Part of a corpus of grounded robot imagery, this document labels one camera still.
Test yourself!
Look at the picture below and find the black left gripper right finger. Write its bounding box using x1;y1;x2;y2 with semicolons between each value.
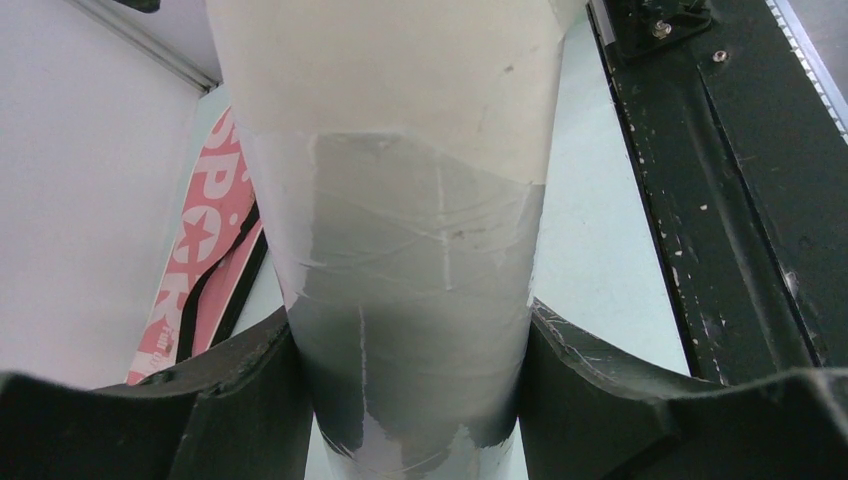
519;302;847;479

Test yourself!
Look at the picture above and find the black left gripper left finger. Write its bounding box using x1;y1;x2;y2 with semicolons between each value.
1;310;312;479

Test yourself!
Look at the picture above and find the white shuttlecock tube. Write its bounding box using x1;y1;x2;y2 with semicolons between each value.
206;1;583;479

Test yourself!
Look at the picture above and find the pink sport racket bag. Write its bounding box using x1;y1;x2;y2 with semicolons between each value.
126;109;267;385

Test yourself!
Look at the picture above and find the aluminium front frame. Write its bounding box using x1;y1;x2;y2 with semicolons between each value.
766;0;847;142

